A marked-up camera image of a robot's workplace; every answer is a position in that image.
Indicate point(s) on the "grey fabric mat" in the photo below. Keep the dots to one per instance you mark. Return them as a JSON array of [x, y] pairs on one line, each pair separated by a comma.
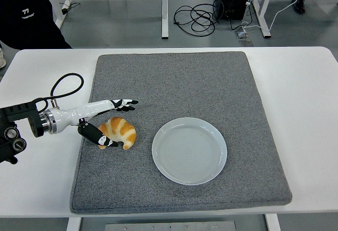
[[171, 88]]

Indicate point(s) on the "person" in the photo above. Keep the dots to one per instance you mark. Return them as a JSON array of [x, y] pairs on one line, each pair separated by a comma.
[[26, 30]]

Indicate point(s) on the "metal floor socket box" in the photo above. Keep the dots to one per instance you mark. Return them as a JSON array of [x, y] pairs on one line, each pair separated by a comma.
[[243, 34]]

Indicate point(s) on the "white power strip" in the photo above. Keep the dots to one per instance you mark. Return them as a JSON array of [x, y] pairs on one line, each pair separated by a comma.
[[66, 5]]

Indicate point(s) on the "white table leg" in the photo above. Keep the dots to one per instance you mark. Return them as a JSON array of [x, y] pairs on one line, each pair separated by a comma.
[[273, 223], [72, 224]]

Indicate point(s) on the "white desk leg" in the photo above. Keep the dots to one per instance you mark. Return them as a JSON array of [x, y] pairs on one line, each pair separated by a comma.
[[164, 9], [264, 20]]

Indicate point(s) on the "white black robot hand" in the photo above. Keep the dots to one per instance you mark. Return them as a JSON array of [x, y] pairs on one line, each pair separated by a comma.
[[87, 109]]

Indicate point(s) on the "person's white shoe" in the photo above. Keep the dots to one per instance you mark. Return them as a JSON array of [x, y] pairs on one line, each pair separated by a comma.
[[2, 59]]

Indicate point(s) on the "pale grey round plate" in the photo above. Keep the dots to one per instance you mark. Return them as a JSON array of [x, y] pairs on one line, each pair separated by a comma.
[[188, 152]]

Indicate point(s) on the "golden croissant bread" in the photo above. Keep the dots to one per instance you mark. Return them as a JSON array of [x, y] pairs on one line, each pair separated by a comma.
[[124, 130]]

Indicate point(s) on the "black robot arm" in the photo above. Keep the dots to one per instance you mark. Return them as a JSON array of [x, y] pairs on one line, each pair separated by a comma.
[[18, 111]]

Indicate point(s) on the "grey metal plate with screws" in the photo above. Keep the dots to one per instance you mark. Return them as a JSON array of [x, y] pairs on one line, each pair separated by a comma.
[[169, 226]]

